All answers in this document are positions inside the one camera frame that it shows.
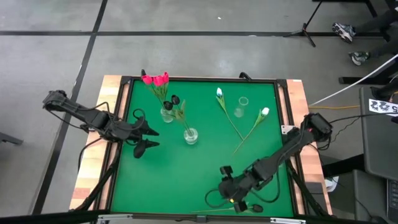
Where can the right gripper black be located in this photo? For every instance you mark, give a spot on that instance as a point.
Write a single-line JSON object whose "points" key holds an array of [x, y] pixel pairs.
{"points": [[237, 188]]}

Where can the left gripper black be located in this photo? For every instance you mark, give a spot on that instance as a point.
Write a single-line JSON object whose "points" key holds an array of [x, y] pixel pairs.
{"points": [[133, 133]]}

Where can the black artificial tulip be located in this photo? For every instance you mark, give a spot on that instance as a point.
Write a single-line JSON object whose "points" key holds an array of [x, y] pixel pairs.
{"points": [[168, 105], [175, 99], [257, 208]]}

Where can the red artificial tulip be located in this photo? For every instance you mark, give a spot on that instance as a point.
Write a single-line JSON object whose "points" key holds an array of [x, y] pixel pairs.
{"points": [[158, 81], [165, 77], [147, 79]]}

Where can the white artificial tulip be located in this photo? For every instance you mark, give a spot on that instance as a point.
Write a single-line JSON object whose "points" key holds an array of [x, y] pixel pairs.
{"points": [[219, 91], [265, 111]]}

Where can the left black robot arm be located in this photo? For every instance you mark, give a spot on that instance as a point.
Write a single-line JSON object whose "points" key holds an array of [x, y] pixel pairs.
{"points": [[84, 115]]}

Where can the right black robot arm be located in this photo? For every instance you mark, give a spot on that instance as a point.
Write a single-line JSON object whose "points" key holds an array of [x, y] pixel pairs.
{"points": [[280, 155]]}

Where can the small clear glass vase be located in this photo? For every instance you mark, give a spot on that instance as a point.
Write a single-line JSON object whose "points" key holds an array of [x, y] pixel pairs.
{"points": [[167, 117]]}

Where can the round clear glass vase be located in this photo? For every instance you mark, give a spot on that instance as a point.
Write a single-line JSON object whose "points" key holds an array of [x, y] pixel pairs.
{"points": [[190, 138]]}

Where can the tall clear glass vase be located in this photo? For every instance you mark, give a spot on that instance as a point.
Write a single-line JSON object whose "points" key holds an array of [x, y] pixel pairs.
{"points": [[238, 112]]}

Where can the green felt mat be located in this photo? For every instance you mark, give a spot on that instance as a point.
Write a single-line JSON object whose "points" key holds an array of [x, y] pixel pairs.
{"points": [[186, 180]]}

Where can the black diagonal strut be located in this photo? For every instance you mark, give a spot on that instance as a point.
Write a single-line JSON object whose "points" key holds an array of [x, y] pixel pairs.
{"points": [[99, 183], [308, 193]]}

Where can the white plastic object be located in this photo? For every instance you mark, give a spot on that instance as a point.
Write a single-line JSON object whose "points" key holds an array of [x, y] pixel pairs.
{"points": [[331, 183]]}

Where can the grey metal foot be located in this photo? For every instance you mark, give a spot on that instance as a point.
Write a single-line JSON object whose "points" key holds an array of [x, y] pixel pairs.
{"points": [[11, 139]]}

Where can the grey side table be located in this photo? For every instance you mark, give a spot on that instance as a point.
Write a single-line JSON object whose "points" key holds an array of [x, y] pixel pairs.
{"points": [[379, 146]]}

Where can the laptop with lit screen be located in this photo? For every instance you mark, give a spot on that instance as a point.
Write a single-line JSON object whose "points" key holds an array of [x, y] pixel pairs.
{"points": [[393, 199]]}

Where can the printed number paper sign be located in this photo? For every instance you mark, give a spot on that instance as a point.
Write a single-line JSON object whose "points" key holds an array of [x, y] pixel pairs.
{"points": [[382, 107]]}

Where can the black tripod stand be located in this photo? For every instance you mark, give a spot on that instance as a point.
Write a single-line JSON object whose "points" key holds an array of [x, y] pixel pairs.
{"points": [[304, 31]]}

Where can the person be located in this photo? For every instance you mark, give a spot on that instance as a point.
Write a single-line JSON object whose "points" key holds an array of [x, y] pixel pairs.
{"points": [[343, 31]]}

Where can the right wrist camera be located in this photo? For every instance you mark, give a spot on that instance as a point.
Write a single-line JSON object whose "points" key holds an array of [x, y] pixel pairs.
{"points": [[226, 171]]}

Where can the black table frame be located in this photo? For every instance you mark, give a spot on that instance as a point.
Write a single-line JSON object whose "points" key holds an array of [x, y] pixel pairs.
{"points": [[202, 78]]}

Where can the grey metal bracket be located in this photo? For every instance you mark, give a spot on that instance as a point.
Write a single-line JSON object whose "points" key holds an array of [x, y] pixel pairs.
{"points": [[284, 129]]}

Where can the black frame beam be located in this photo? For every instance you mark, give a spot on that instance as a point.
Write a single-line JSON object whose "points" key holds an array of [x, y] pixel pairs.
{"points": [[46, 217]]}

